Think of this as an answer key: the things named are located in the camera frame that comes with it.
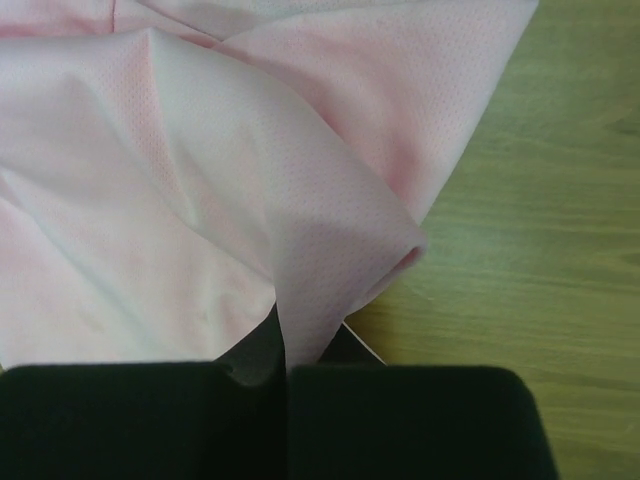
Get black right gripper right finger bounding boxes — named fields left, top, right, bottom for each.
left=287, top=326, right=559, bottom=479

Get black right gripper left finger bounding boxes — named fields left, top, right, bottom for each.
left=1, top=313, right=286, bottom=479

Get pink t shirt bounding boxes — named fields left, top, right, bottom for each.
left=1, top=1, right=536, bottom=368

